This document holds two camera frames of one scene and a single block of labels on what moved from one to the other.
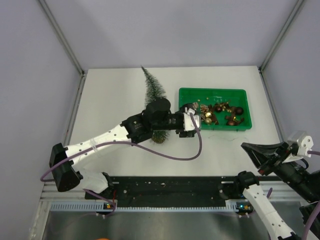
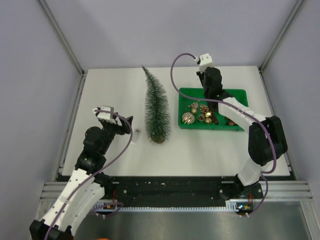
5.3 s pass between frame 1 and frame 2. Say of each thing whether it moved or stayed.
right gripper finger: moved
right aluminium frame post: stayed
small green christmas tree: stayed
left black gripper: moved
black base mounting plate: stayed
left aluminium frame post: stayed
